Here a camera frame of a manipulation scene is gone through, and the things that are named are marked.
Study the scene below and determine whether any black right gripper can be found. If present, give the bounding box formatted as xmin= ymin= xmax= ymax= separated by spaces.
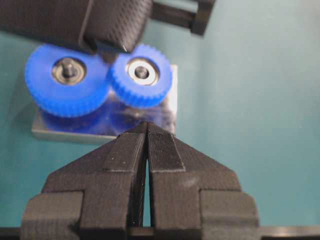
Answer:
xmin=0 ymin=0 xmax=215 ymax=63

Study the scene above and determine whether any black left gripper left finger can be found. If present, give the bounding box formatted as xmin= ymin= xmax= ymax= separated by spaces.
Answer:
xmin=20 ymin=122 xmax=148 ymax=240

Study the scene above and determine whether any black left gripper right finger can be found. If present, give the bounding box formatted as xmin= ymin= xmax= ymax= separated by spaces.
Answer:
xmin=147 ymin=123 xmax=260 ymax=240

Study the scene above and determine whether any small blue gear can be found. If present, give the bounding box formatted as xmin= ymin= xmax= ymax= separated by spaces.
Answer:
xmin=107 ymin=44 xmax=173 ymax=109

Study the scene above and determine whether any large blue gear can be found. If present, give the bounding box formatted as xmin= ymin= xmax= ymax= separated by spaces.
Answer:
xmin=24 ymin=44 xmax=110 ymax=118

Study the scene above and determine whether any reflective metal base plate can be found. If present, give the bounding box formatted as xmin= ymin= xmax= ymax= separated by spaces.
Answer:
xmin=31 ymin=64 xmax=178 ymax=145

